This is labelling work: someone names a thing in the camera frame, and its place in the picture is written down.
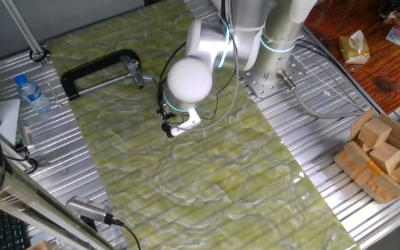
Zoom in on grey metal lever base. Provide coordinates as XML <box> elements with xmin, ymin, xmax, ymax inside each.
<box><xmin>121</xmin><ymin>55</ymin><xmax>144</xmax><ymax>90</ymax></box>

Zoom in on thick grey cable metal plug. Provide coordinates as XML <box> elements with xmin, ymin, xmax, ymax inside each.
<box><xmin>276</xmin><ymin>68</ymin><xmax>367</xmax><ymax>120</ymax></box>

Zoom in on golden tissue pack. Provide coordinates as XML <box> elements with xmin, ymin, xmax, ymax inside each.
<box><xmin>337</xmin><ymin>30</ymin><xmax>371</xmax><ymax>65</ymax></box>

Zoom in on black C-clamp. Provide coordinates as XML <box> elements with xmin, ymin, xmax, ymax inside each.
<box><xmin>46</xmin><ymin>48</ymin><xmax>142</xmax><ymax>108</ymax></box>

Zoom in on black camera cable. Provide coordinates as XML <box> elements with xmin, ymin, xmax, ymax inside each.
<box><xmin>111</xmin><ymin>217</ymin><xmax>142</xmax><ymax>250</ymax></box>

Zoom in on clear plastic water bottle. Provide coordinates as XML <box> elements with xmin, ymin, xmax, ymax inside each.
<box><xmin>14</xmin><ymin>74</ymin><xmax>52</xmax><ymax>115</ymax></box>

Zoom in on black cable ring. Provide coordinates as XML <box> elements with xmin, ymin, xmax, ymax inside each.
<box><xmin>28</xmin><ymin>47</ymin><xmax>53</xmax><ymax>64</ymax></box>

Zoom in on small black gadget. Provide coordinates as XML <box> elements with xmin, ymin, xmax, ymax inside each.
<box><xmin>378</xmin><ymin>0</ymin><xmax>400</xmax><ymax>22</ymax></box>

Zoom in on silver aluminium beam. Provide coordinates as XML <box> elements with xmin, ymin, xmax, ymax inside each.
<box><xmin>0</xmin><ymin>149</ymin><xmax>117</xmax><ymax>250</ymax></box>

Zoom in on silver camera on bracket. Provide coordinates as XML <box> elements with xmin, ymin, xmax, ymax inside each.
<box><xmin>14</xmin><ymin>124</ymin><xmax>50</xmax><ymax>175</ymax></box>

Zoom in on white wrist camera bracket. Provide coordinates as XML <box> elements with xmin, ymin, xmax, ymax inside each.
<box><xmin>169</xmin><ymin>108</ymin><xmax>202</xmax><ymax>138</ymax></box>

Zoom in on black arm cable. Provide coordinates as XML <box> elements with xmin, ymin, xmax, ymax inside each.
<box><xmin>156</xmin><ymin>41</ymin><xmax>188</xmax><ymax>128</ymax></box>
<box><xmin>199</xmin><ymin>68</ymin><xmax>238</xmax><ymax>121</ymax></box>

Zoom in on large wooden block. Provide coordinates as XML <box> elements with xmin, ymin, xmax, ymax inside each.
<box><xmin>26</xmin><ymin>240</ymin><xmax>54</xmax><ymax>250</ymax></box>

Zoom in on silver ribbed camera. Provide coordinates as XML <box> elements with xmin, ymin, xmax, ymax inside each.
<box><xmin>65</xmin><ymin>195</ymin><xmax>115</xmax><ymax>226</ymax></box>

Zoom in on green marble pattern mat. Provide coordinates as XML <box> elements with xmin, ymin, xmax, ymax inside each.
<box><xmin>45</xmin><ymin>0</ymin><xmax>360</xmax><ymax>250</ymax></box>

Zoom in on brown cardboard box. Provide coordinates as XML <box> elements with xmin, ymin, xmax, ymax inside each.
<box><xmin>333</xmin><ymin>108</ymin><xmax>400</xmax><ymax>205</ymax></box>

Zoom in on white paper sheet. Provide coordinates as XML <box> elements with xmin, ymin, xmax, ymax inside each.
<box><xmin>0</xmin><ymin>98</ymin><xmax>22</xmax><ymax>147</ymax></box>

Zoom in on grey tripod pole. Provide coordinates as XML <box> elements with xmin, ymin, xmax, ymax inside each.
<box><xmin>1</xmin><ymin>0</ymin><xmax>50</xmax><ymax>67</ymax></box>

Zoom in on thin white wires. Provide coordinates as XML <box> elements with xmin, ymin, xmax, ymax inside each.
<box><xmin>292</xmin><ymin>51</ymin><xmax>367</xmax><ymax>114</ymax></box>

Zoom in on brown wooden table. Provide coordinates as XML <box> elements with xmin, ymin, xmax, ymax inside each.
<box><xmin>303</xmin><ymin>0</ymin><xmax>400</xmax><ymax>115</ymax></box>

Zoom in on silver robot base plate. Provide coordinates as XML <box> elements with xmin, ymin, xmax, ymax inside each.
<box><xmin>237</xmin><ymin>43</ymin><xmax>313</xmax><ymax>99</ymax></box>

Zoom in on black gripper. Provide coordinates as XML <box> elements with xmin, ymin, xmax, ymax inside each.
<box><xmin>156</xmin><ymin>108</ymin><xmax>176</xmax><ymax>139</ymax></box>

